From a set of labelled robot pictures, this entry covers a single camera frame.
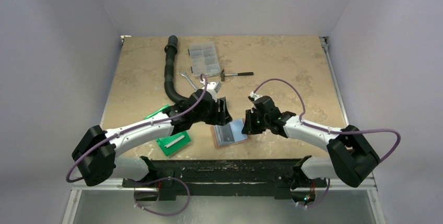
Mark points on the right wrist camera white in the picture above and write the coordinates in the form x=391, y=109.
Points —
x=253, y=96

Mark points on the green plastic bin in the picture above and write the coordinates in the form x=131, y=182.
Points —
x=161, y=142

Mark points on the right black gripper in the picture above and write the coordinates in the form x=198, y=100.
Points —
x=251, y=119

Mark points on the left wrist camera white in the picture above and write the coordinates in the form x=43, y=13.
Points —
x=212, y=88

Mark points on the aluminium frame rail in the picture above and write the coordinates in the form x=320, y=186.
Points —
x=225, y=202

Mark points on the small black-handled hammer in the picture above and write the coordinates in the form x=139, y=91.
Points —
x=223, y=75

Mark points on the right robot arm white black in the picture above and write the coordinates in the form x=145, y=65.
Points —
x=350, y=156

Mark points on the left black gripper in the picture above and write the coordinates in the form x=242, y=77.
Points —
x=220, y=118

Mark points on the silver credit card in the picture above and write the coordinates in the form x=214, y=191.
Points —
x=173, y=142

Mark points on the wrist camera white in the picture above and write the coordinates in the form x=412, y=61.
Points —
x=212, y=88
x=253, y=96

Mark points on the clear plastic screw organizer box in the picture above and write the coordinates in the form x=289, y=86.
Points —
x=204, y=59

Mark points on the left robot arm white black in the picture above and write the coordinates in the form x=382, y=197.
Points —
x=98, y=156

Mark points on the silver open-end wrench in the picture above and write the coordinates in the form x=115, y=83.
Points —
x=187, y=78

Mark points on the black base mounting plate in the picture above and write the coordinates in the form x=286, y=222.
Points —
x=247, y=177

